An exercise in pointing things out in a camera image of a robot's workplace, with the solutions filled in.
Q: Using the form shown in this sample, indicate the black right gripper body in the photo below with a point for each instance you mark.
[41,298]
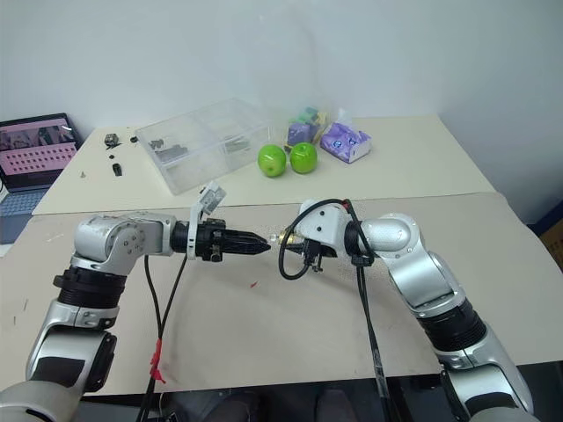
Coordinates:
[317,251]

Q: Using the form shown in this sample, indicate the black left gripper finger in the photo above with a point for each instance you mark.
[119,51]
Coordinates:
[244,236]
[244,249]

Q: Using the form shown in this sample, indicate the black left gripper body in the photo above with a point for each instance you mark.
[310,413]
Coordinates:
[210,241]

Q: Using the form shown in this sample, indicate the brass padlock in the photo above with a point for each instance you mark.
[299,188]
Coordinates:
[288,231]

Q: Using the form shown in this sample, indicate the silver key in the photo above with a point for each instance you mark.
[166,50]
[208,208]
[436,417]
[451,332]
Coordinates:
[273,240]

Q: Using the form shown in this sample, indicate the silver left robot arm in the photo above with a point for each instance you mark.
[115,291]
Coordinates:
[107,239]

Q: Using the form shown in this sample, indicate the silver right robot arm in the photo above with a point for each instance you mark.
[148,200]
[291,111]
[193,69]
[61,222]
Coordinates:
[409,246]

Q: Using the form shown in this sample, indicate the green apple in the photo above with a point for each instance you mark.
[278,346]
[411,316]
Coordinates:
[303,157]
[271,161]

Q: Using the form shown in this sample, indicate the dark parts in box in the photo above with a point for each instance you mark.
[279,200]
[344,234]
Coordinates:
[235,145]

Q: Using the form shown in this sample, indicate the clear plastic organizer box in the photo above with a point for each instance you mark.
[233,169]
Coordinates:
[206,143]

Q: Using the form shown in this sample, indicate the black parts in box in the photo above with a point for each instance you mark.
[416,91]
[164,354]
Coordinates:
[169,149]

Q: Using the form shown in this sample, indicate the purple tissue pack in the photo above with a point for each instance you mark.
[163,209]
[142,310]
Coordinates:
[345,143]

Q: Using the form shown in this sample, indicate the clear bag of purple items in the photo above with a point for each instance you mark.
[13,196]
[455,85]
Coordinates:
[304,127]

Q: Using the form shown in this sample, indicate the small black block part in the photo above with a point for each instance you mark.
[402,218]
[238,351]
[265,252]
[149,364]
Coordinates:
[116,169]

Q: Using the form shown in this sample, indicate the small black metal part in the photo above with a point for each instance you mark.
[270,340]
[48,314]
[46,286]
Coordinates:
[111,140]

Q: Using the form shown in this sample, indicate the open laptop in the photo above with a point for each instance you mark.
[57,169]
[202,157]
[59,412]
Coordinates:
[33,151]

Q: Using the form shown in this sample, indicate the brown cardboard box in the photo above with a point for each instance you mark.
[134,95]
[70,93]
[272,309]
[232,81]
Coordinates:
[552,239]

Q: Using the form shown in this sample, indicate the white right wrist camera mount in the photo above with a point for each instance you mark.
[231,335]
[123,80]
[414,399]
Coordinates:
[323,226]

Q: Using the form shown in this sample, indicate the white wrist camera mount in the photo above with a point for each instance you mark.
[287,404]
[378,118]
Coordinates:
[210,197]
[323,226]

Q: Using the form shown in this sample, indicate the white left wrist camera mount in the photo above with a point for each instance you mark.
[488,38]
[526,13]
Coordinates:
[210,197]

